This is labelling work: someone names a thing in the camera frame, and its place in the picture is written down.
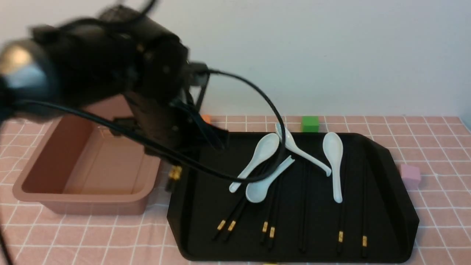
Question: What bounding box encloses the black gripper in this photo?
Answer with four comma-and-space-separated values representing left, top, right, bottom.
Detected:
121, 86, 229, 167

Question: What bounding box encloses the black chopstick gold band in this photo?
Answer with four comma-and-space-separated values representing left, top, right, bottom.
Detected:
212, 184, 248, 241
268, 174, 284, 252
336, 154, 349, 256
212, 190, 276, 244
165, 166, 183, 192
165, 166, 179, 192
259, 177, 280, 245
361, 159, 368, 258

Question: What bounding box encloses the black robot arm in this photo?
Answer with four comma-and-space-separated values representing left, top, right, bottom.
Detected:
1, 5, 229, 165

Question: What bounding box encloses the orange cube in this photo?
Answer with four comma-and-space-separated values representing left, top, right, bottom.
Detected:
201, 115, 211, 124

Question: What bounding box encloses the white ceramic spoon far left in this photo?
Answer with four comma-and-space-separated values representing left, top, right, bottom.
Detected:
237, 133, 280, 180

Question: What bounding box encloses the white ceramic spoon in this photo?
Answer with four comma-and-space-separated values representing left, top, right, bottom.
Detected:
323, 132, 344, 204
237, 133, 280, 180

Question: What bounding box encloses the white ceramic spoon bowl down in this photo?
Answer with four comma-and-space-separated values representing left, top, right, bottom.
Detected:
245, 155, 295, 203

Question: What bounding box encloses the white ceramic spoon diagonal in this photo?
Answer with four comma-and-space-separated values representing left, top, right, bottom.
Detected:
284, 126, 332, 177

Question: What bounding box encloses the green cube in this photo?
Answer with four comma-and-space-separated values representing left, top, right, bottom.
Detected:
301, 116, 320, 133

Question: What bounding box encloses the brown rectangular baking pan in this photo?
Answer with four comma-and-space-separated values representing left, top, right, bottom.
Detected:
12, 114, 160, 215

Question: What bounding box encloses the white ceramic spoon right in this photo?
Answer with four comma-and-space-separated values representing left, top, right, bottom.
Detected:
323, 132, 344, 204

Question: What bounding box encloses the black plastic tray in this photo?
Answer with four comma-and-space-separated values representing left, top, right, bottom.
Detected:
167, 134, 419, 263

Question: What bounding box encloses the pink cube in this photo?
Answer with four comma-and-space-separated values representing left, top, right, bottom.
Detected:
399, 164, 422, 191

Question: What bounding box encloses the pink checkered tablecloth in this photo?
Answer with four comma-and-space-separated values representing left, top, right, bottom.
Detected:
0, 116, 470, 265

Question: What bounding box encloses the black cable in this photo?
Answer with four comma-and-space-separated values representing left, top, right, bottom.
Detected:
0, 68, 287, 265

